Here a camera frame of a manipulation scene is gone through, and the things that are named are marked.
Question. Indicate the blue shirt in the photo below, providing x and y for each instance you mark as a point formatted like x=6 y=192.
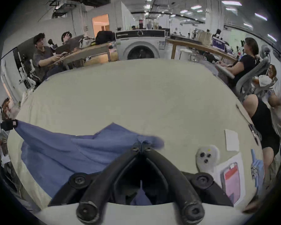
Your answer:
x=60 y=153

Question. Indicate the white bucket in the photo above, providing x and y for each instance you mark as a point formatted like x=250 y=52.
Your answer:
x=185 y=54

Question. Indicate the grey office chair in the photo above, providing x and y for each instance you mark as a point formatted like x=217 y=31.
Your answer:
x=250 y=76

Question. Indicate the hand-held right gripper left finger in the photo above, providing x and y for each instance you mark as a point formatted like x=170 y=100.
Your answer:
x=121 y=165

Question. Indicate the white hand controller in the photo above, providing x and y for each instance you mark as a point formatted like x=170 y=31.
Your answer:
x=207 y=157

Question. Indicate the white paper sheet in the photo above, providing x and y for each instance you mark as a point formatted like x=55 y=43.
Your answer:
x=241 y=165

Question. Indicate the white card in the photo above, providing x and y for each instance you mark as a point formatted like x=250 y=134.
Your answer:
x=232 y=140

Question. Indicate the bed with beige sheet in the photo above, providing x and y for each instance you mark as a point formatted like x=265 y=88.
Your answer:
x=135 y=95

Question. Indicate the long wooden table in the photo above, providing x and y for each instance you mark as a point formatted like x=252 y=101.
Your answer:
x=196 y=44

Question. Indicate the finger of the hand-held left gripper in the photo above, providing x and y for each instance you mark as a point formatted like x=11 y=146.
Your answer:
x=9 y=125

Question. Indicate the white washing machine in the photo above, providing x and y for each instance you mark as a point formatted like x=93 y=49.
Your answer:
x=140 y=44

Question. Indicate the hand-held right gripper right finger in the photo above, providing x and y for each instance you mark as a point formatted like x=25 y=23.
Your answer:
x=164 y=166

